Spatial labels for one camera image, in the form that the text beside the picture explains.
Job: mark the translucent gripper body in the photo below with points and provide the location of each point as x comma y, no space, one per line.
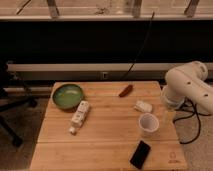
168,115

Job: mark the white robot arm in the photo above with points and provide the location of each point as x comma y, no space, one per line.
188,81

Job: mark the black smartphone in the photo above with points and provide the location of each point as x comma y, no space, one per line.
140,155

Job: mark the green bowl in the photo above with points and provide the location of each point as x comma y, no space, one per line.
67,96

